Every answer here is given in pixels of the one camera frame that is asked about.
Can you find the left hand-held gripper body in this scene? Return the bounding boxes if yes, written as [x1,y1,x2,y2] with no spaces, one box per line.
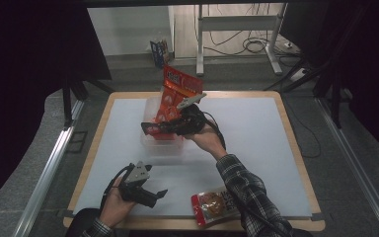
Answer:
[117,160,154,204]

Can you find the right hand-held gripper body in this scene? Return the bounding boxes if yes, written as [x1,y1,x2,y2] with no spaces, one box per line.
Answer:
[173,92,209,137]

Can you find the clear plastic container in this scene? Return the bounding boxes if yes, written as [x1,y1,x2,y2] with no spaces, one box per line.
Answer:
[139,95,186,156]

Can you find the large orange snack packet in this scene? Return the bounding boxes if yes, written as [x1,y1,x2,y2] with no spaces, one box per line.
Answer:
[143,64,204,141]

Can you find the person's right hand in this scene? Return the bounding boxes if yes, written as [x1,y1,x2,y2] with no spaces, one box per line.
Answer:
[184,121,229,162]

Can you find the person's left hand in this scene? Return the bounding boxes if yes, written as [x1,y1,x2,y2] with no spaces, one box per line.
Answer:
[98,177,138,229]

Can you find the wooden table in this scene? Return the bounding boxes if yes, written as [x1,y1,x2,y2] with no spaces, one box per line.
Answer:
[62,90,327,232]

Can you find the red and clear snack packet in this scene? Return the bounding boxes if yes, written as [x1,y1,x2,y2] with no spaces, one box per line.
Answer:
[190,187,241,228]

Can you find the white table mat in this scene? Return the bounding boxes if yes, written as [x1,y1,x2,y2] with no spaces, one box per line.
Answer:
[73,97,314,218]

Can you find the blue carton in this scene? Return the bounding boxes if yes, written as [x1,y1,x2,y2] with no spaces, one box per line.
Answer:
[149,31,175,69]

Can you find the black floor plate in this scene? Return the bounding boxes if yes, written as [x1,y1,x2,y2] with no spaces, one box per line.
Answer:
[64,130,89,154]

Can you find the black stand legs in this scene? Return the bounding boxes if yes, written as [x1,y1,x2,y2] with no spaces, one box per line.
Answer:
[265,55,353,129]
[60,77,114,129]

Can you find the white metal stand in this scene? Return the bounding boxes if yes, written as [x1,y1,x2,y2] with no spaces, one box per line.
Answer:
[195,3,289,77]

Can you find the white power strip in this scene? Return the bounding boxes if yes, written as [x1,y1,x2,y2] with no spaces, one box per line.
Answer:
[289,67,309,83]

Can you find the dark curtain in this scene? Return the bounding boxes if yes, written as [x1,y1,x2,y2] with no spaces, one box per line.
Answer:
[0,0,113,215]
[285,0,379,162]

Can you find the left hand-held gripper black cable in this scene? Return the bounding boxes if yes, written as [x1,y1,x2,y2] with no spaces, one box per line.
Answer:
[100,163,136,211]

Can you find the aluminium rail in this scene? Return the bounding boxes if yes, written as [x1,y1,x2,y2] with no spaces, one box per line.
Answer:
[315,97,379,237]
[13,98,87,237]

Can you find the black cable bundle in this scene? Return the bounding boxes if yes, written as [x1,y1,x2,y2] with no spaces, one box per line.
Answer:
[206,3,287,57]

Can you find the thin black floor cable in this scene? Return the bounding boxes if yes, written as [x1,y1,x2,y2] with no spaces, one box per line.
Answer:
[284,98,323,159]

